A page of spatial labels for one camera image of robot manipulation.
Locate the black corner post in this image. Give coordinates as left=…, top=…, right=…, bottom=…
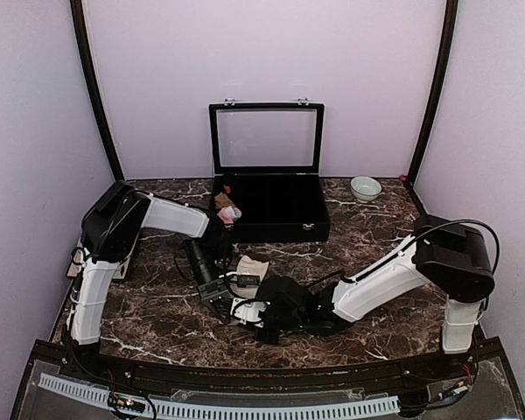
left=69, top=0, right=125, bottom=180
left=406, top=0, right=459, bottom=188

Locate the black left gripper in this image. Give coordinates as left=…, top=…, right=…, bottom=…
left=185, top=240, right=230, bottom=326

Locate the glass-panel black box lid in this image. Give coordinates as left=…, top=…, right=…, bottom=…
left=208, top=101, right=325, bottom=175

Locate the beige rolled sock in box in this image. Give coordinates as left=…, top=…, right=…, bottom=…
left=214, top=192, right=235, bottom=210

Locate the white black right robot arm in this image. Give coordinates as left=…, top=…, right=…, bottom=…
left=255, top=214, right=499, bottom=380

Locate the black left corner post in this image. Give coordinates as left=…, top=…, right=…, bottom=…
left=69, top=0, right=125, bottom=180

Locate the black right corner post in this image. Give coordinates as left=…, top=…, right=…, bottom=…
left=406, top=0, right=459, bottom=188

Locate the black front rail frame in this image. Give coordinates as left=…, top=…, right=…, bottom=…
left=10, top=336, right=525, bottom=419

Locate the floral square ceramic plate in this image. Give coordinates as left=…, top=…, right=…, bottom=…
left=66, top=240, right=136, bottom=281

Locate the white slotted cable duct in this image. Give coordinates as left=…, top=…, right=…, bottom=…
left=37, top=374, right=401, bottom=419

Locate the beige and brown sock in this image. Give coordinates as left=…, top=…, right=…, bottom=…
left=231, top=255, right=270, bottom=298

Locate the pink patterned sock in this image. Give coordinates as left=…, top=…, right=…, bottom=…
left=218, top=206, right=242, bottom=225

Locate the black compartment storage box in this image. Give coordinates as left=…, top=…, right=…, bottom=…
left=209, top=174, right=331, bottom=243

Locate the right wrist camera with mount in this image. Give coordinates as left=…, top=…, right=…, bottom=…
left=229, top=297, right=267, bottom=328

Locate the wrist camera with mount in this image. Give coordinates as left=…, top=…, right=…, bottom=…
left=229, top=297, right=267, bottom=328
left=219, top=271, right=262, bottom=288

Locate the small green circuit board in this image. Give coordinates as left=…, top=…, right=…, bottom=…
left=108, top=393, right=145, bottom=413

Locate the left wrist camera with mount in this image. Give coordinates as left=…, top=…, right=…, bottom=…
left=219, top=271, right=262, bottom=288

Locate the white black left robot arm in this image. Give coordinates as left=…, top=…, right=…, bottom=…
left=67, top=180, right=232, bottom=345

